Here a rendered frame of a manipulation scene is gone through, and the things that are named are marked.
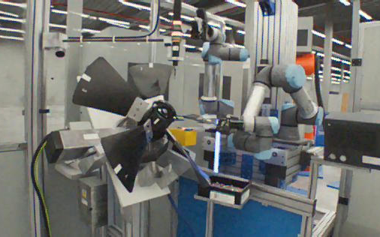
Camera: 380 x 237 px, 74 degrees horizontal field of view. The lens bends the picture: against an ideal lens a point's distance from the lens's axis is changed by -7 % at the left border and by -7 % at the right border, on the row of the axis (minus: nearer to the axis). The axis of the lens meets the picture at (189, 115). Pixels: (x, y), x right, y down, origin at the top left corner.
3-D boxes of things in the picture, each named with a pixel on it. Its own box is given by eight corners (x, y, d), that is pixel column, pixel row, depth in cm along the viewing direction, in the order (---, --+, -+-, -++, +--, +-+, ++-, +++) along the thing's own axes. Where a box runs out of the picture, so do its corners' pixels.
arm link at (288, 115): (285, 122, 178) (285, 102, 177) (303, 124, 169) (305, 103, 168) (276, 123, 170) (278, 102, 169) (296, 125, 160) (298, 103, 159)
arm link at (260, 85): (254, 61, 143) (221, 142, 128) (272, 60, 135) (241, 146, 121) (263, 73, 150) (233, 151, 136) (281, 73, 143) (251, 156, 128)
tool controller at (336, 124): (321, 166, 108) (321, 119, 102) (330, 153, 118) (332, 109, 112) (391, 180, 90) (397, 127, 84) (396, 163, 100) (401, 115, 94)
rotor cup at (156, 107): (128, 119, 114) (143, 100, 106) (150, 110, 126) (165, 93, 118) (149, 145, 112) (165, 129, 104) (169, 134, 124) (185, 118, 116)
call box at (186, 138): (167, 144, 172) (167, 127, 171) (178, 142, 179) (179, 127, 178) (185, 148, 161) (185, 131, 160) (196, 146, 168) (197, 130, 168)
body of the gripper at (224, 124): (216, 116, 116) (244, 117, 115) (216, 112, 125) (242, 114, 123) (215, 133, 118) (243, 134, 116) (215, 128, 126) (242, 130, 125)
